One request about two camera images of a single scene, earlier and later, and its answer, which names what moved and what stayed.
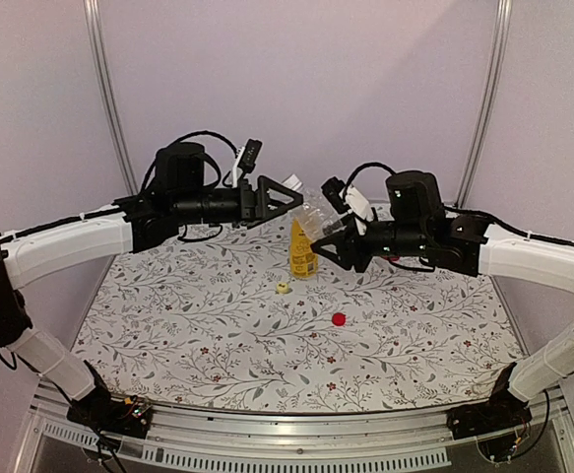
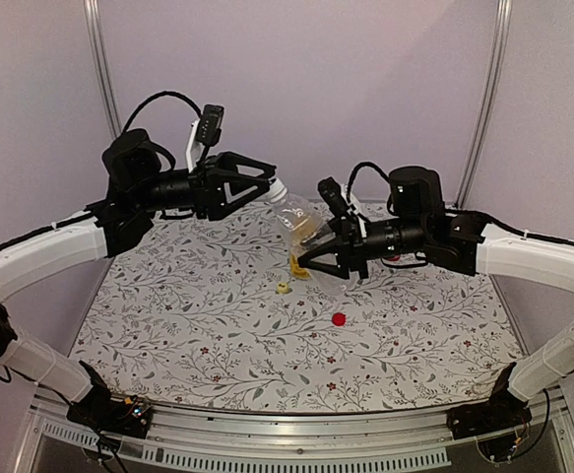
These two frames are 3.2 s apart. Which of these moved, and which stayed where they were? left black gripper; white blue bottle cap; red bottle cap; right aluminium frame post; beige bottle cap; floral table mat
Moved: left black gripper; white blue bottle cap
Stayed: beige bottle cap; red bottle cap; floral table mat; right aluminium frame post
